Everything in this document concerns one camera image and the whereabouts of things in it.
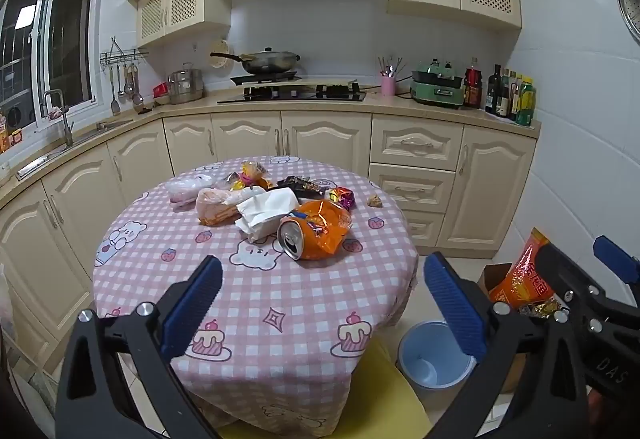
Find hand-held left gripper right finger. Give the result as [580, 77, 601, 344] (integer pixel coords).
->
[422, 251, 591, 439]

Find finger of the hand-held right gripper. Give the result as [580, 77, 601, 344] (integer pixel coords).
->
[593, 235, 640, 286]
[544, 243, 640, 335]

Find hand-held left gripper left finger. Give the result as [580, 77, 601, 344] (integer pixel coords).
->
[55, 255, 223, 439]

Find brown cardboard box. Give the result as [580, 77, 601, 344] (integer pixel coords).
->
[477, 263, 571, 395]

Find orange snack packet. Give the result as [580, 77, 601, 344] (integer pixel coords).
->
[488, 227, 556, 311]

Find purple shiny wrapper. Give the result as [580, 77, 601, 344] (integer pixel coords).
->
[327, 186, 355, 210]

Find shiny gold patterned bag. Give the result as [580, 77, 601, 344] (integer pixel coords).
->
[520, 296, 571, 320]

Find blue plastic bin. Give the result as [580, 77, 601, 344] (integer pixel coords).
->
[397, 320, 478, 392]

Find pink checked tablecloth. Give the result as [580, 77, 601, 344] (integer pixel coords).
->
[91, 155, 420, 425]

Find clear bag with bread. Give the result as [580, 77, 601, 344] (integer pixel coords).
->
[195, 188, 266, 226]

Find white pink plastic bag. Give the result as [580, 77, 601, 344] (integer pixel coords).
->
[166, 173, 217, 211]

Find crumpled white tissue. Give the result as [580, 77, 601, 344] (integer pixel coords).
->
[235, 188, 300, 242]

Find crushed orange drink can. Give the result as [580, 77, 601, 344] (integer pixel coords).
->
[277, 216, 313, 261]

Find orange plastic wrapper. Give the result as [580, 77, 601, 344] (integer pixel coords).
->
[295, 199, 353, 261]

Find black packet food picture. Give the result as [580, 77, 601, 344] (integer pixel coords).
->
[290, 182, 328, 201]

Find yellow green bottle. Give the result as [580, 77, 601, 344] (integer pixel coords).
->
[516, 76, 537, 126]

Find clear plastic bag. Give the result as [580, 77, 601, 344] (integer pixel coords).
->
[0, 264, 16, 340]

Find row of sauce bottles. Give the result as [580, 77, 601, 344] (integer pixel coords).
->
[500, 68, 523, 120]

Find steel kitchen sink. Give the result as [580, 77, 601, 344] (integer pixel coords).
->
[17, 119, 133, 180]

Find dark glass bottle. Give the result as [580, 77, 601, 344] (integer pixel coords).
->
[486, 64, 502, 115]

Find cream base cabinets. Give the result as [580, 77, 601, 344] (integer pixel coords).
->
[0, 112, 541, 370]

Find steel ladle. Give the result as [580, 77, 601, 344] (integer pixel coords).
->
[131, 64, 146, 106]

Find steel stock pot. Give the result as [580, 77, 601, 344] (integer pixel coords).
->
[167, 63, 205, 105]

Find red label dark bottle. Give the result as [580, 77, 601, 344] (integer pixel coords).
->
[464, 58, 483, 109]

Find green electric cooker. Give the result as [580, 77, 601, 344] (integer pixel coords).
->
[410, 59, 466, 109]

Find steel kitchen faucet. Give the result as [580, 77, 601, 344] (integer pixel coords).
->
[42, 89, 76, 147]

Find black gas stove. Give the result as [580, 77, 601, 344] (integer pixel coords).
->
[216, 73, 367, 105]

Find beige colander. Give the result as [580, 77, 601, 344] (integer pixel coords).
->
[207, 38, 231, 69]

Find red yellow packets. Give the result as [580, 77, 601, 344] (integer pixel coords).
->
[0, 114, 23, 155]

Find steel wok with lid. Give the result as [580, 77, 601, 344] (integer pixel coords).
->
[210, 48, 301, 74]

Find round steel steamer tray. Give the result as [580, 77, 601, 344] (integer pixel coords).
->
[616, 0, 640, 42]

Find sliding window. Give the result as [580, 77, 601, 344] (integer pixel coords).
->
[0, 0, 101, 130]

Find wall utensil rack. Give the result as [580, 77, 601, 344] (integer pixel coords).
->
[100, 36, 148, 70]

